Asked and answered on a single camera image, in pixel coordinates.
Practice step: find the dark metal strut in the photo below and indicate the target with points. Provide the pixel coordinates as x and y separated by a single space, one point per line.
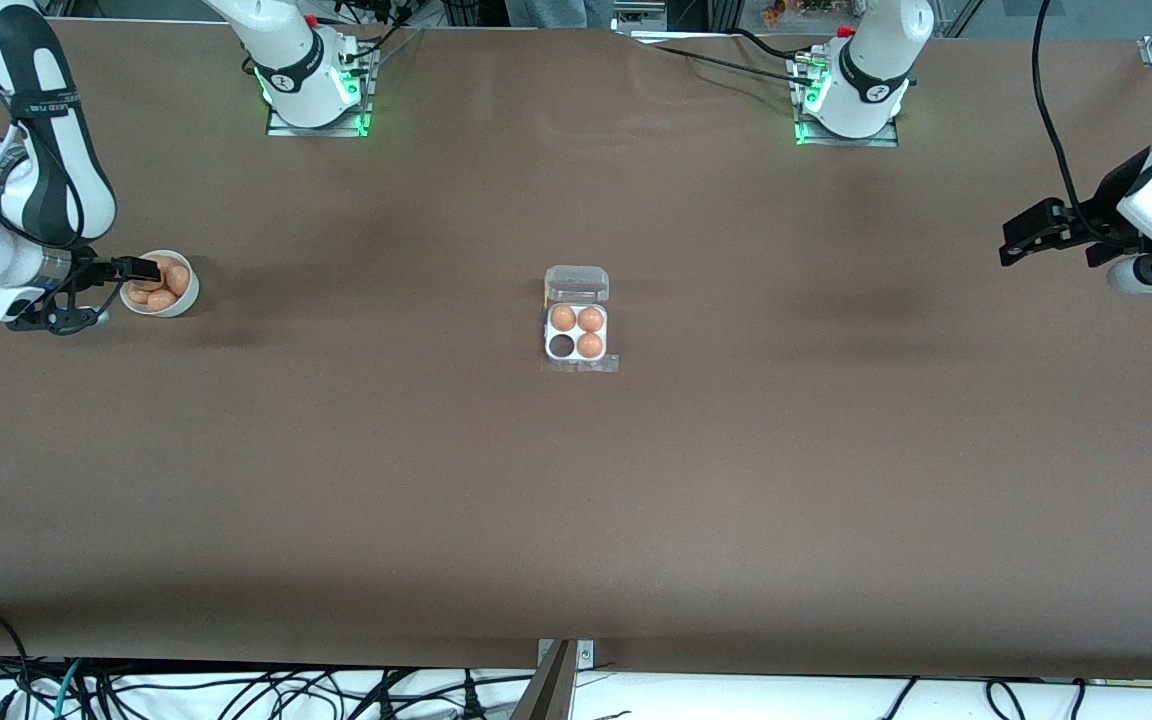
546 695

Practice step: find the white round bowl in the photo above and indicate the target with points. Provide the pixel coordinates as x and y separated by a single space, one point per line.
186 298

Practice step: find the clear plastic egg box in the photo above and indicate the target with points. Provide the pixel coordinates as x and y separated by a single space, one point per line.
576 282

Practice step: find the person in grey trousers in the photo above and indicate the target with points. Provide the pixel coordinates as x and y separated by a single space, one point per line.
556 12

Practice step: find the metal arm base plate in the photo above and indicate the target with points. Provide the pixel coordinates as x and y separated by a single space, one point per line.
316 131
846 141

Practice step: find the orange background clutter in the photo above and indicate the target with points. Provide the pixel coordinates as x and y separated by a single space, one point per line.
774 12

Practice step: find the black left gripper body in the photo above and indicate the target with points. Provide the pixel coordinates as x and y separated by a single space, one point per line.
1096 213

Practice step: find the small metal table bracket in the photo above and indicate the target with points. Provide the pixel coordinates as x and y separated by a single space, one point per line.
586 655

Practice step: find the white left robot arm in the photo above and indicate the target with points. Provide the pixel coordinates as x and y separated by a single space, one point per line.
876 60

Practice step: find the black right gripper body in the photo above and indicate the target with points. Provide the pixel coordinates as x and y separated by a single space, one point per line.
89 271

